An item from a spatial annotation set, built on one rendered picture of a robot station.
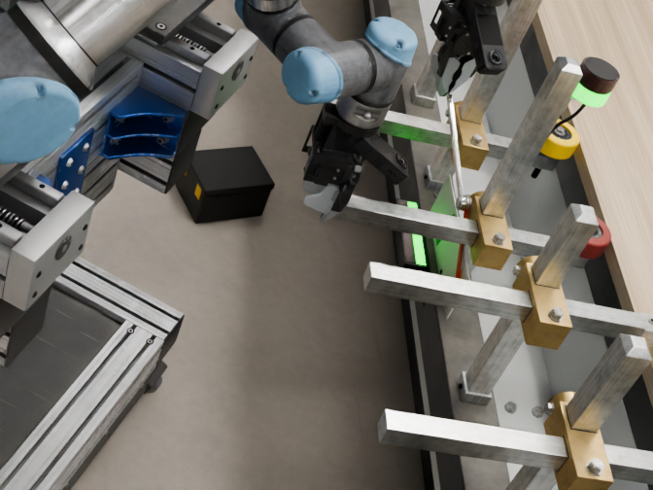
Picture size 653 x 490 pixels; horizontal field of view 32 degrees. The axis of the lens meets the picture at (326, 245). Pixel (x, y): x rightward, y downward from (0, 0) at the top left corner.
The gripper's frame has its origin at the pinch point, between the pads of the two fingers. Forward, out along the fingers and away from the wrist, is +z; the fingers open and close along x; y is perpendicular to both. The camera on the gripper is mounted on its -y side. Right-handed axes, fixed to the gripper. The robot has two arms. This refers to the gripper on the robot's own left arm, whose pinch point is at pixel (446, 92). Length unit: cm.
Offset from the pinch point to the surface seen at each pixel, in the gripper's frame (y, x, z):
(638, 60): 15, -57, 4
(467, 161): -6.2, -6.1, 10.5
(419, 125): 0.8, 1.7, 8.1
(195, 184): 67, 4, 84
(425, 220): -22.0, 11.9, 7.9
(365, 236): 54, -44, 94
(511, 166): -22.5, 1.0, -3.7
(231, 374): 14, 10, 94
